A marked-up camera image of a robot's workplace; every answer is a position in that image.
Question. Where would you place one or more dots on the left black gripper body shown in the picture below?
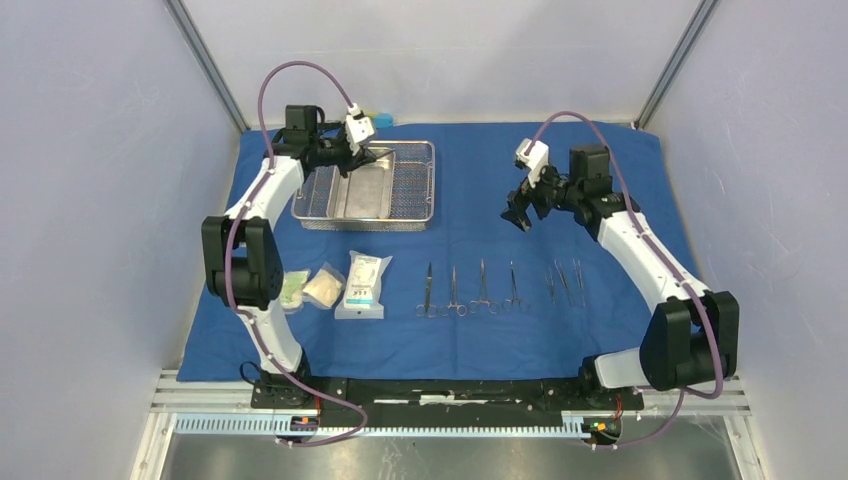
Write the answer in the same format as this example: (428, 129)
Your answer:
(336, 152)

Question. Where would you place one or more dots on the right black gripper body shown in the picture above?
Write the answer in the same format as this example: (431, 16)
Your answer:
(549, 193)

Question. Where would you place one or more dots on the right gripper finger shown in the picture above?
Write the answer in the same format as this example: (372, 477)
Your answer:
(518, 200)
(518, 218)

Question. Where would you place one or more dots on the blue surgical wrap cloth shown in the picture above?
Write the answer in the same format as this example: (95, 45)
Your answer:
(475, 171)

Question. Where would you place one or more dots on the metal mesh tray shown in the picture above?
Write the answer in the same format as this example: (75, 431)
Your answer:
(413, 194)

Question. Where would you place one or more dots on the steel toothed tissue forceps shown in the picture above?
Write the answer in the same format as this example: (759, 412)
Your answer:
(563, 279)

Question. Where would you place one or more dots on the steel needle holder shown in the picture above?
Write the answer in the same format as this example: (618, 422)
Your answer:
(514, 302)

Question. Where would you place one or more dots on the steel hemostat forceps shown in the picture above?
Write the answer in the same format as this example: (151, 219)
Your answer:
(483, 302)

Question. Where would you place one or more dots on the steel ring-handled forceps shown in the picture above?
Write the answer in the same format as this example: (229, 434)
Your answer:
(453, 305)

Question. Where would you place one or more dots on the steel surgical scissors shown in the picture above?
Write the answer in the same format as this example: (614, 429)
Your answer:
(426, 308)

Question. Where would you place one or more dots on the white sterile packet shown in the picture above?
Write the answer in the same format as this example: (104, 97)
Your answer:
(363, 288)

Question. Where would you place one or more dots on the beige gauze packet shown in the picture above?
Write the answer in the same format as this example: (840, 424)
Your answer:
(325, 288)

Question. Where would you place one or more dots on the green sterile packet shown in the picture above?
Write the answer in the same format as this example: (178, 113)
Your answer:
(291, 296)

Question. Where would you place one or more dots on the steel scalpel handle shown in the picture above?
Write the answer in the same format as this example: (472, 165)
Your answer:
(363, 157)

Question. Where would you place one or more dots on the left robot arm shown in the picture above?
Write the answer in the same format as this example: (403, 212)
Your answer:
(242, 263)

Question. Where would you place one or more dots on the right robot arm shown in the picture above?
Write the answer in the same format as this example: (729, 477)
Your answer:
(692, 336)

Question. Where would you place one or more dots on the cyan blue block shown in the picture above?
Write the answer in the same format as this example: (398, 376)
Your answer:
(383, 120)

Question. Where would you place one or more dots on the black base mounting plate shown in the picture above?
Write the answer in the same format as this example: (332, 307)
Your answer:
(348, 402)

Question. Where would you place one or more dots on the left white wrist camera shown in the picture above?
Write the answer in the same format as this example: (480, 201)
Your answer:
(359, 129)

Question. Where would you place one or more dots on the slotted cable duct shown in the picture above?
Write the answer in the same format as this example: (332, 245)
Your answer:
(287, 425)

